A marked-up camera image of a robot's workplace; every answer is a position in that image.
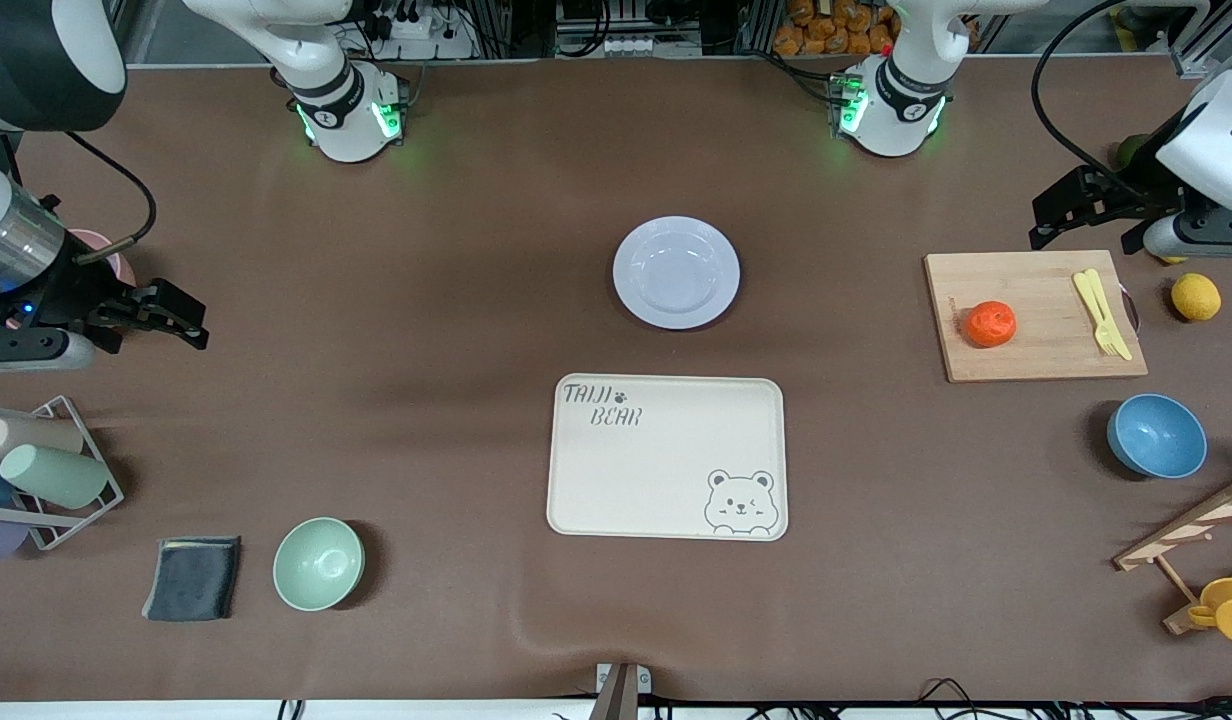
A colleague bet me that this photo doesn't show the yellow plastic knife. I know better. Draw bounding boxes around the yellow plastic knife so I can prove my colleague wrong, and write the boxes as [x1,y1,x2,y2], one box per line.
[1086,268,1134,362]

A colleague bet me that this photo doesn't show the pile of brown bread rolls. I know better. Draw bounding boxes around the pile of brown bread rolls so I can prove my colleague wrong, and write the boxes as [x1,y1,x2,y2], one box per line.
[773,0,902,58]

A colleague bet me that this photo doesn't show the light green cup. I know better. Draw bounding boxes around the light green cup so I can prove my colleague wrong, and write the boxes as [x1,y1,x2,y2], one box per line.
[0,443,110,510]

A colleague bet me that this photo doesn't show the yellow plastic fork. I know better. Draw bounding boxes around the yellow plastic fork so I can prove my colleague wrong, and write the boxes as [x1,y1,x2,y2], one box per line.
[1073,270,1124,359]

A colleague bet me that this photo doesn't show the aluminium frame profile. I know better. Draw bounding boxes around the aluminium frame profile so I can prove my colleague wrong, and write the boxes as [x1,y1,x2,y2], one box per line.
[1171,0,1232,79]

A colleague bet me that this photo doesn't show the wooden cutting board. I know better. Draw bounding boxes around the wooden cutting board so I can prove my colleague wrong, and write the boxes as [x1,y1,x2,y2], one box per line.
[924,250,1149,384]

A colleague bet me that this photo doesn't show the orange fruit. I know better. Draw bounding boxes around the orange fruit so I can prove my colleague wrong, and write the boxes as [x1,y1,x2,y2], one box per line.
[964,300,1018,349]

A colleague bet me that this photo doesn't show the wooden mug rack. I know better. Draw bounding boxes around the wooden mug rack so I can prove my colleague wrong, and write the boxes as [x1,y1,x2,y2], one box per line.
[1113,470,1232,636]

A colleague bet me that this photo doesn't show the white round plate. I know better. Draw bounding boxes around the white round plate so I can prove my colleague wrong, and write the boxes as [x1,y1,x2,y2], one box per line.
[613,216,741,331]

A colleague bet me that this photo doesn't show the light green bowl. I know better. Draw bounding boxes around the light green bowl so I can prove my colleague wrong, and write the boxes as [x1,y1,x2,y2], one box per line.
[273,517,365,612]

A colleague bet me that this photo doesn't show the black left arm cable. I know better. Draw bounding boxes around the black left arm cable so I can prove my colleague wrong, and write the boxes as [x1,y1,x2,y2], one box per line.
[1033,0,1177,206]

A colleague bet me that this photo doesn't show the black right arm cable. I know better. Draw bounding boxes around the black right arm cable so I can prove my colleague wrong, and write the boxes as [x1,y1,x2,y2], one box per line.
[64,130,159,266]

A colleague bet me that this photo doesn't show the beige cup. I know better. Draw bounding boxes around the beige cup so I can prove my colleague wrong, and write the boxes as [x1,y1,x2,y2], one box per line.
[0,415,85,461]

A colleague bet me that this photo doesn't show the blue bowl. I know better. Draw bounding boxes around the blue bowl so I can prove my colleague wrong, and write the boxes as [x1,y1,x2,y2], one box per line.
[1107,393,1209,480]

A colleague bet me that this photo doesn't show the dark grey folded cloth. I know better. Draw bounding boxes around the dark grey folded cloth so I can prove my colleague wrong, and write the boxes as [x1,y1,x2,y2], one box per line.
[142,536,243,623]

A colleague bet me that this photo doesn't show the cream tray with bear print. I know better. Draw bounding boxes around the cream tray with bear print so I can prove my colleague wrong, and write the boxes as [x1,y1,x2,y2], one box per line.
[546,375,789,542]

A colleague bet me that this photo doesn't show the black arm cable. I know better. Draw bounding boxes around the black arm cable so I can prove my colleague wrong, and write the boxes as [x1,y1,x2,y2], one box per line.
[64,130,159,266]
[1033,0,1177,206]

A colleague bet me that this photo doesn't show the white power strip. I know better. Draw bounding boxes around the white power strip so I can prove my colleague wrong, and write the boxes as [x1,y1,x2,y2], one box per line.
[361,0,477,61]

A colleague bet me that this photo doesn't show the black floor cables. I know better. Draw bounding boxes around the black floor cables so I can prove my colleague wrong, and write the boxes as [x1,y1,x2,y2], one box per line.
[916,678,1232,720]

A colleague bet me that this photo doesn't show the grey wire cup rack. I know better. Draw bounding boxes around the grey wire cup rack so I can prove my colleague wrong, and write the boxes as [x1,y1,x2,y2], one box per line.
[0,395,125,552]

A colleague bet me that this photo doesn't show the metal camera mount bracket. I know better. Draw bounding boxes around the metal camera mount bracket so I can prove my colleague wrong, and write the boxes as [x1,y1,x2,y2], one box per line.
[588,662,653,720]

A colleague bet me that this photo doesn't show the pink bowl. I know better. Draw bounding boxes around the pink bowl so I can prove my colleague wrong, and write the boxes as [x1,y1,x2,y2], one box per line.
[71,228,137,291]

